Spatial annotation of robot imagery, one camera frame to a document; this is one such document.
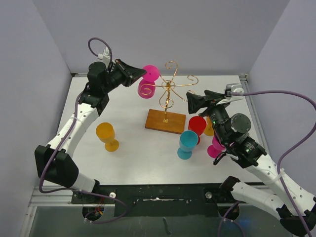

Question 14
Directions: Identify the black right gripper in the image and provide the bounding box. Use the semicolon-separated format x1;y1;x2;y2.
187;89;231;144

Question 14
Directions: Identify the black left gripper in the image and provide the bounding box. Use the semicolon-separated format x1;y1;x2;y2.
102;59;147;93

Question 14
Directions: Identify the magenta wine glass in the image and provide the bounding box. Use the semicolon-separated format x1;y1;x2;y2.
207;136;226;158
137;65;160;99

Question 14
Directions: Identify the teal wine glass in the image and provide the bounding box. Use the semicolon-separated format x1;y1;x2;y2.
177;130;199;160

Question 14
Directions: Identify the yellow wine glass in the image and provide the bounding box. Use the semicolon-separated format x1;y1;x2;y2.
203;117;214;136
96;122;119;152

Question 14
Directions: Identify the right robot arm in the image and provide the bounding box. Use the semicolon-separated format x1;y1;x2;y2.
186;89;316;237

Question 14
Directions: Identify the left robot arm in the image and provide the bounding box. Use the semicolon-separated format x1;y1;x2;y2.
35;59;146;203

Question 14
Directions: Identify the red wine glass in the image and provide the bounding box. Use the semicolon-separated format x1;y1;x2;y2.
188;116;207;144

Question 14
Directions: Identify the wooden rack base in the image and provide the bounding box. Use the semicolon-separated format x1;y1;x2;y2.
145;109;186;134

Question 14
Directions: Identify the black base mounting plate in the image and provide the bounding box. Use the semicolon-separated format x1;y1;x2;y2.
71;184;249;218

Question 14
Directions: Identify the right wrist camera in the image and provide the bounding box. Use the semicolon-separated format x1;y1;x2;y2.
225;83;244;97

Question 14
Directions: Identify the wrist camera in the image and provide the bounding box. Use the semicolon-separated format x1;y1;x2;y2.
97;47;112;67
225;83;244;97

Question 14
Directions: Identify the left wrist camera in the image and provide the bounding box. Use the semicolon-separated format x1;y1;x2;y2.
97;47;112;67

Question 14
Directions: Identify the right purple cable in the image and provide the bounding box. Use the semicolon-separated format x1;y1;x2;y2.
219;90;316;237

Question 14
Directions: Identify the purple cable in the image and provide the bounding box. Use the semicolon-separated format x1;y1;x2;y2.
39;37;129;225
219;90;316;237

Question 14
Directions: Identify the gold wire wine glass rack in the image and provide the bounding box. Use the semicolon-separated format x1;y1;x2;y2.
155;61;199;112

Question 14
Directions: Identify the aluminium table edge rail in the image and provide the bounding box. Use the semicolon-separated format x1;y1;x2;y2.
238;74;270;153

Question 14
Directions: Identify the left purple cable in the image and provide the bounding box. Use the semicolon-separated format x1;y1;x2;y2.
39;37;129;225

